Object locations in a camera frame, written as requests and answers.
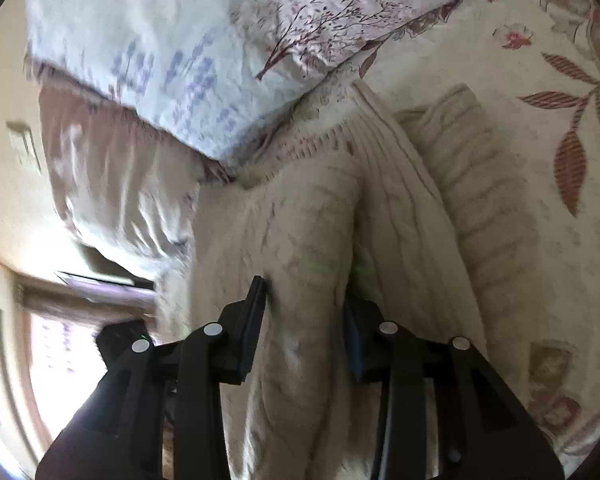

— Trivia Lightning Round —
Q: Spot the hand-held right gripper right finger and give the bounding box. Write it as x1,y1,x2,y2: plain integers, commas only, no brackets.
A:
341,297,566,480

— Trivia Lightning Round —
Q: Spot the beige cable knit sweater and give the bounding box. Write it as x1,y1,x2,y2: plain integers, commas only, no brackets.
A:
155,80,541,480

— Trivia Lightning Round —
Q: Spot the pink floral pillow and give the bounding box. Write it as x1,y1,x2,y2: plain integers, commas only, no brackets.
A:
37,85,236,281

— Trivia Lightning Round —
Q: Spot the white wall switch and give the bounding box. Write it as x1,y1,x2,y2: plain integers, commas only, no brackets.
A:
6,119,43,173

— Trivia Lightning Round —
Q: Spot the floral bedsheet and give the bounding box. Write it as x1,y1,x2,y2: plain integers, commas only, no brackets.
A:
350,0,600,476

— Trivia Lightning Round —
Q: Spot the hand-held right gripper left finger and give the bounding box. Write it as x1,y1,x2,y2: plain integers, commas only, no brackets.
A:
35,276,270,480

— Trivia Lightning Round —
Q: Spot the pale blue floral pillow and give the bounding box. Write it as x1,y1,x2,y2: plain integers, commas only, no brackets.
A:
25,0,481,167

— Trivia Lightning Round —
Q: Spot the purple curtain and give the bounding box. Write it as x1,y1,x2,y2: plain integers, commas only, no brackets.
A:
27,310,112,382

